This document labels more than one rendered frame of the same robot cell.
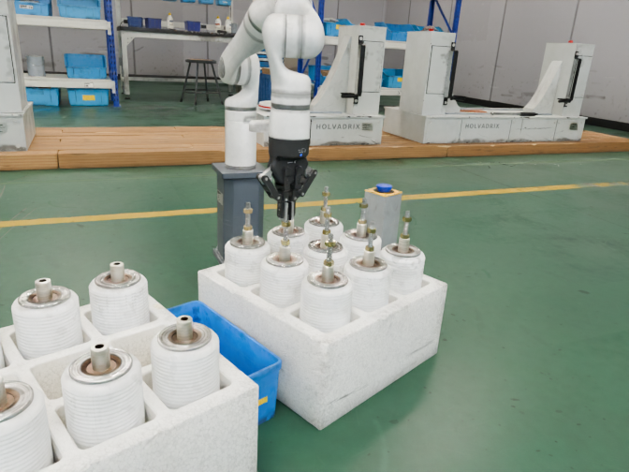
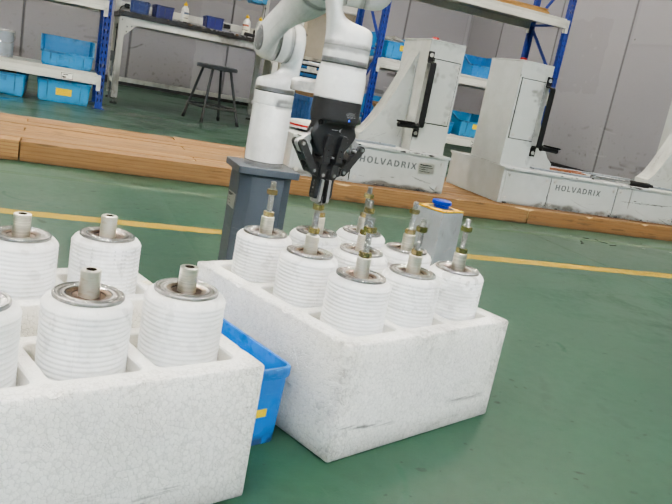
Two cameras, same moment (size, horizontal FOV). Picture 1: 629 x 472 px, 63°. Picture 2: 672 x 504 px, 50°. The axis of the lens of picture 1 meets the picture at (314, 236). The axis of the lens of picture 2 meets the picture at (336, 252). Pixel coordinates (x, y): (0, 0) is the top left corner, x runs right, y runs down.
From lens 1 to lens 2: 22 cm
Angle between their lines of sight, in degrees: 7
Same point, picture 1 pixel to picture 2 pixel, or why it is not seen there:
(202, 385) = (199, 348)
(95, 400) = (79, 324)
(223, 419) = (217, 393)
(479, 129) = (574, 194)
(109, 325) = not seen: hidden behind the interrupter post
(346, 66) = (408, 89)
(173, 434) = (159, 391)
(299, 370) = (310, 382)
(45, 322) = (18, 259)
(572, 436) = not seen: outside the picture
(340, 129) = (390, 166)
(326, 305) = (355, 303)
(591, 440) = not seen: outside the picture
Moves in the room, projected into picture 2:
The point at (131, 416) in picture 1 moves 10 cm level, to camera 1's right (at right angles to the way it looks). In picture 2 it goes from (113, 359) to (205, 377)
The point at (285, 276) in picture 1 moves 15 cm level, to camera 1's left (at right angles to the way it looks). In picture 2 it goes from (309, 269) to (213, 251)
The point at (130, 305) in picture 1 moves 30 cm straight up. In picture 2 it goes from (118, 266) to (144, 45)
